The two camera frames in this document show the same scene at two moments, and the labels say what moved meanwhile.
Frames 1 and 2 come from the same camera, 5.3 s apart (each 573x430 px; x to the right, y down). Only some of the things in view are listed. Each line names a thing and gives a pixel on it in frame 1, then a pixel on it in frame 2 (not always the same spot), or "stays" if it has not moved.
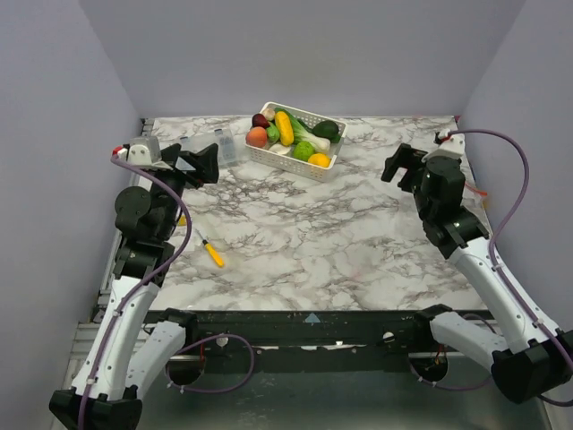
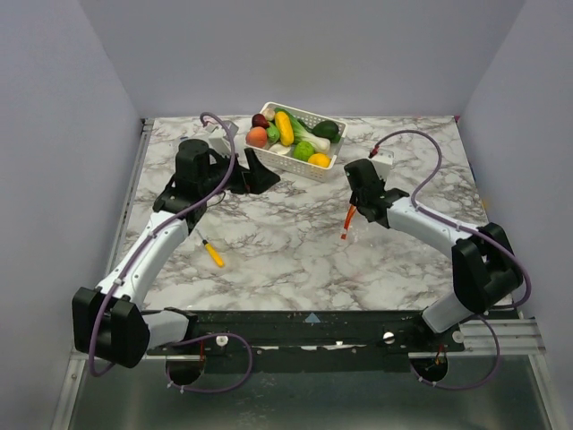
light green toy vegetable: x=273 y=133 stays
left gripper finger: x=209 y=162 → x=257 y=178
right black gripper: x=408 y=167 → x=363 y=197
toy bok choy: x=302 y=132 stays
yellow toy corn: x=285 y=128 stays
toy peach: x=256 y=137 stays
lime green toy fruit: x=303 y=150 stays
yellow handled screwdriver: x=214 y=253 stays
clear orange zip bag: x=473 y=198 → x=350 y=215
